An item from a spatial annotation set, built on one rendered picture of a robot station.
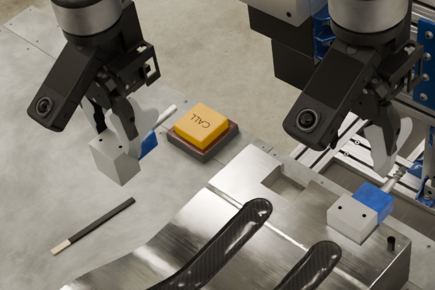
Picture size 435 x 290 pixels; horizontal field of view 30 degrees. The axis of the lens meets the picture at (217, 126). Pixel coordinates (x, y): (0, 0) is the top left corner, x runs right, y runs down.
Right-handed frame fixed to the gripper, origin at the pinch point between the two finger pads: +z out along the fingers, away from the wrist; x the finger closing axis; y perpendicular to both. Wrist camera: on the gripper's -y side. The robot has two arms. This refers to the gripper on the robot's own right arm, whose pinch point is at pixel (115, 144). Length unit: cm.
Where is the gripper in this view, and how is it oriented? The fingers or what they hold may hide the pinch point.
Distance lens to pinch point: 106.7
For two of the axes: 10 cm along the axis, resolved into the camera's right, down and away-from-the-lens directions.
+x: -7.3, -4.4, 5.3
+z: 1.2, 6.7, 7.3
